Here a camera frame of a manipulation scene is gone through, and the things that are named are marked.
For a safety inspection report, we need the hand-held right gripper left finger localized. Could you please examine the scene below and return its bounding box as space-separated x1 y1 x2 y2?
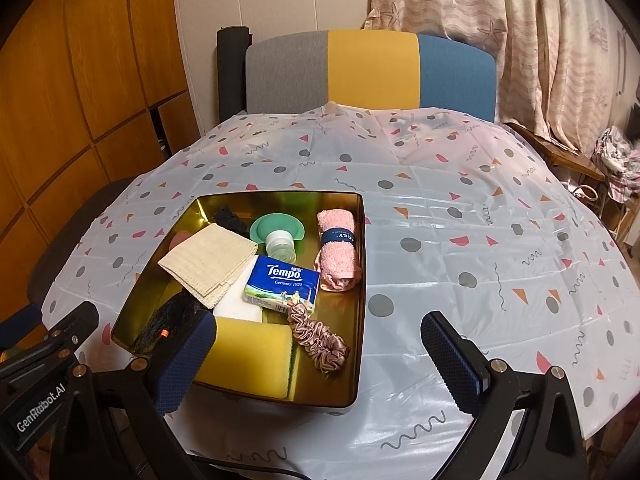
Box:
55 310 218 480

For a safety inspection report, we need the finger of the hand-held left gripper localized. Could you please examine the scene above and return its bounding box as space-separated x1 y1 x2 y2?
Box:
44 302 100 361

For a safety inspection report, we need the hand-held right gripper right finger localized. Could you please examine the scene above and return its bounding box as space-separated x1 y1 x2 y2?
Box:
421 311 591 480

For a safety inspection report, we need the yellow green scouring sponge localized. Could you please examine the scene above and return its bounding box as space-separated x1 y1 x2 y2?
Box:
195 317 296 401

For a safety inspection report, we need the white foam sponge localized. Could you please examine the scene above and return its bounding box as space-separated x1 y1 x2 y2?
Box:
212 265 263 323

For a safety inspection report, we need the beige cloth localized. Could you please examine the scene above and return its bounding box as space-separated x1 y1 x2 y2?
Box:
157 223 259 308

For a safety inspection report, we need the gold tin box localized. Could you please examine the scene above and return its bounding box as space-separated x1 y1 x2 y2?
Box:
110 191 367 408

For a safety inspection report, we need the blue tissue pack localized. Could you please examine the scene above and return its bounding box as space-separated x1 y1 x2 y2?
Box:
242 254 321 315

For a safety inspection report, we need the pink satin scrunchie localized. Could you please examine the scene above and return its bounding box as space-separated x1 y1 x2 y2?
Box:
285 302 349 373

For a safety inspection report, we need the pink towel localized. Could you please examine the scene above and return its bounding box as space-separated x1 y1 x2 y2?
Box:
314 208 363 292

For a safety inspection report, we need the black lace cloth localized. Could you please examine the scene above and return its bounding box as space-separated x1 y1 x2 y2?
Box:
212 206 249 236

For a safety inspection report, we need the blue padded seat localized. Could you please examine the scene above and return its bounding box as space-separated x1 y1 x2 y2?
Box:
0 305 43 348

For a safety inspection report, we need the patterned white tablecloth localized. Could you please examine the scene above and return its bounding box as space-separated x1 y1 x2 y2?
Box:
42 105 640 480

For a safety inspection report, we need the wooden side table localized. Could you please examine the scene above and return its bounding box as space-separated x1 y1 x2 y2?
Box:
505 122 608 221

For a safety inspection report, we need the wooden wardrobe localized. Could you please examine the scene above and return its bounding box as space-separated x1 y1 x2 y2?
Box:
0 0 201 281

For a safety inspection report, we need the pile of clothes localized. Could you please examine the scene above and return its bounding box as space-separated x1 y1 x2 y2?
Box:
592 127 640 203

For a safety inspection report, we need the black rolled mat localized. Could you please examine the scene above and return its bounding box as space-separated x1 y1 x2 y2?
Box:
217 26 251 121

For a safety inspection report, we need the grey yellow blue chair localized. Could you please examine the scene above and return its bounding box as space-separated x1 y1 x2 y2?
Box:
245 30 497 123

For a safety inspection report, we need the pink patterned curtain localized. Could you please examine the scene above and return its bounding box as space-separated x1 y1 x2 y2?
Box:
367 0 640 161

